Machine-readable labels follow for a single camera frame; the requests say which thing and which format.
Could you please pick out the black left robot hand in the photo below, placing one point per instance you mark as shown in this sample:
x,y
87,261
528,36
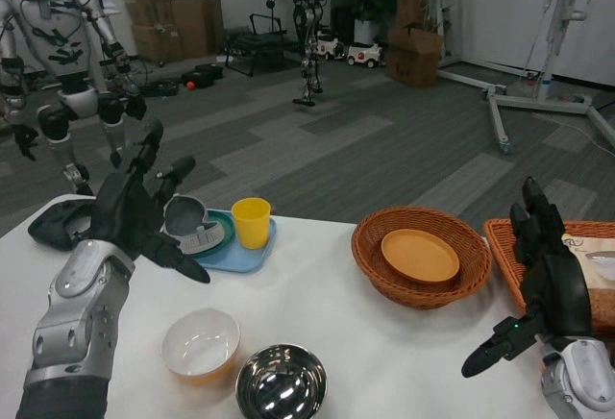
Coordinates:
x,y
125,207

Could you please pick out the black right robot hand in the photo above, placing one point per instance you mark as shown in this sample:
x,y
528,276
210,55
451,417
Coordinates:
x,y
557,294

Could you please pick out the white orange plastic bowl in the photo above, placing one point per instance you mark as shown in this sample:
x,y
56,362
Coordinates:
x,y
199,347

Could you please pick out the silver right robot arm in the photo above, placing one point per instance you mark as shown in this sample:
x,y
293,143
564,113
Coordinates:
x,y
581,380

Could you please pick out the shiny steel bowl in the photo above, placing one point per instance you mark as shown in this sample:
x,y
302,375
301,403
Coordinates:
x,y
281,385

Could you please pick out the white printed snack bag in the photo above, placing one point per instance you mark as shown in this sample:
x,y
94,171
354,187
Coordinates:
x,y
600,275

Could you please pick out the rectangular orange wicker basket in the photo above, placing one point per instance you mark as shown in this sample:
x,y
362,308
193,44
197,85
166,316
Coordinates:
x,y
502,246

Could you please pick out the teal plastic plate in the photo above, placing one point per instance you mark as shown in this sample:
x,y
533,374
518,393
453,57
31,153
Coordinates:
x,y
226,227

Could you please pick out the light blue plastic tray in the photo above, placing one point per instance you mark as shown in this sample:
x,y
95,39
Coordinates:
x,y
240,260

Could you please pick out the yellow plastic cup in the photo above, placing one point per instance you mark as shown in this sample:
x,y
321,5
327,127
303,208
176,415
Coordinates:
x,y
251,227

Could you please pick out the orange plastic plate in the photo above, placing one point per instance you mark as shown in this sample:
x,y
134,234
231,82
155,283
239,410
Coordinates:
x,y
420,258

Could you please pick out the black floor case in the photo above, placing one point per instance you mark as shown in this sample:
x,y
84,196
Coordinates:
x,y
204,75

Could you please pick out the low cardboard box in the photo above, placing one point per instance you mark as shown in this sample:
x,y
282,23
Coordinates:
x,y
156,44

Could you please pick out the round brown wicker basket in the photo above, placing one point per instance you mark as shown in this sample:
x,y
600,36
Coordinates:
x,y
375,265

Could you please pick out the large dark cardboard box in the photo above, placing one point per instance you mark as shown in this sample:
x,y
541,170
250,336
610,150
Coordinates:
x,y
199,22

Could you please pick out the open-flap cardboard box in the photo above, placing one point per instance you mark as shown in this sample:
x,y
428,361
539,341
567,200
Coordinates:
x,y
146,8

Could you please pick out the black folding cot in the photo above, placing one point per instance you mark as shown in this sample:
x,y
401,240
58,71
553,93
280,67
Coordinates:
x,y
259,49

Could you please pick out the white wheeled gantry stand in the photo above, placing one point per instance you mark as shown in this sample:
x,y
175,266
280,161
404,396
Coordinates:
x,y
548,78

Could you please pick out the white toy car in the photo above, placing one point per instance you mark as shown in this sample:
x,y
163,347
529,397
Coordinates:
x,y
331,49
362,56

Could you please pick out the hanging black silver humanoid robot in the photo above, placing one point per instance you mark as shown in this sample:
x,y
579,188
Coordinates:
x,y
307,1

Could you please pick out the wide brown cardboard box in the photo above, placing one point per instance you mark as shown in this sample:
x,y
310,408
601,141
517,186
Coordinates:
x,y
413,58

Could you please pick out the tall brown cardboard box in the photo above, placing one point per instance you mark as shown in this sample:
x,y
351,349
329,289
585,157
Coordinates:
x,y
413,3

